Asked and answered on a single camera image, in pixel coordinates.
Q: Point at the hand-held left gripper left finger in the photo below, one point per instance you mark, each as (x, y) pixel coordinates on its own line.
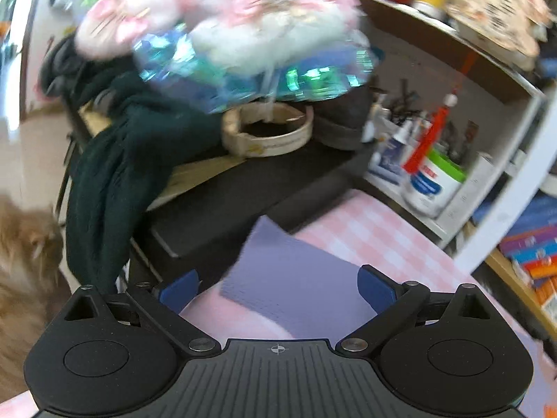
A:
(179, 291)

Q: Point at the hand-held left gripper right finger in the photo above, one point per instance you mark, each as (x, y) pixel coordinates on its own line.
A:
(373, 288)

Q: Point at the purple cloth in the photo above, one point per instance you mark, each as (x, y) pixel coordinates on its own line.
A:
(296, 276)

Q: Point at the pink checkered blanket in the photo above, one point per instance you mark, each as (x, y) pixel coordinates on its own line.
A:
(370, 226)

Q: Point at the black table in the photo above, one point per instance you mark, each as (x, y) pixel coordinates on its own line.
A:
(226, 209)

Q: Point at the white jar with green lid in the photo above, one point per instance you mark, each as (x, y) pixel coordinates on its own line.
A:
(431, 191)

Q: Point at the beige paper sheet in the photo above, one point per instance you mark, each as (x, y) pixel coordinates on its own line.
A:
(196, 175)

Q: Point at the white and blue bottle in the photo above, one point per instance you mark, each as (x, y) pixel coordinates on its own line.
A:
(389, 156)

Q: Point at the dark green knitted garment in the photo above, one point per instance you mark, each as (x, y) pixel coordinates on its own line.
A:
(113, 174)

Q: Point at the white carton box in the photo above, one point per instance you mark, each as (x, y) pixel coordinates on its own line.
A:
(472, 191)

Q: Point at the red tassel ornament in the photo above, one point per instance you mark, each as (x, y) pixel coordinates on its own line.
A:
(424, 143)

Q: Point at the orange furry pet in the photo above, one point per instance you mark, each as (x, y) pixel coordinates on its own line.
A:
(26, 270)

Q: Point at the stack of colourful books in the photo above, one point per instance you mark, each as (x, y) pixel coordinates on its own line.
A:
(533, 248)

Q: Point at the dark felt hat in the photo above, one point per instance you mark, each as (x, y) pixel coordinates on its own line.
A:
(341, 126)

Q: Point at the round wooden hoop box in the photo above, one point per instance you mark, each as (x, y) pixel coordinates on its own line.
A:
(278, 144)

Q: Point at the white shelf unit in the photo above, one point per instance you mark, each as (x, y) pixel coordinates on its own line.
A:
(513, 139)

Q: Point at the iridescent wrapping foil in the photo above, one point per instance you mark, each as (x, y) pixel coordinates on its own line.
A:
(174, 65)

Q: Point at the white and pink plush toy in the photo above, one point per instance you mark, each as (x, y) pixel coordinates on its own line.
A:
(243, 30)

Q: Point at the floral patterned bag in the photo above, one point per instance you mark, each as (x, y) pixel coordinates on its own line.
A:
(500, 4)

